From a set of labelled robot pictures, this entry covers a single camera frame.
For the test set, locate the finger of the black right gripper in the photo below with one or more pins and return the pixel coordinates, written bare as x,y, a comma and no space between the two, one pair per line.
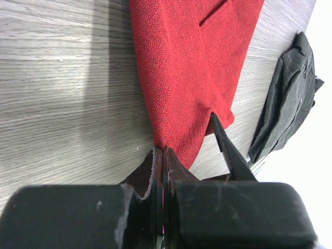
236,163

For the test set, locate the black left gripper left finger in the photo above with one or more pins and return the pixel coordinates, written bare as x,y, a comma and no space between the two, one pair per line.
126,215

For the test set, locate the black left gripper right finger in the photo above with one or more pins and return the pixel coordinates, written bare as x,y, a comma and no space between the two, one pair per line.
231,214

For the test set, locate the red cloth napkin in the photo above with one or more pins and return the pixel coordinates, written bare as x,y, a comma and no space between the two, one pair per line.
189,58

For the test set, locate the dark striped button shirt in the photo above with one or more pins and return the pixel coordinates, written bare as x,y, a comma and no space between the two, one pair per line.
289,100

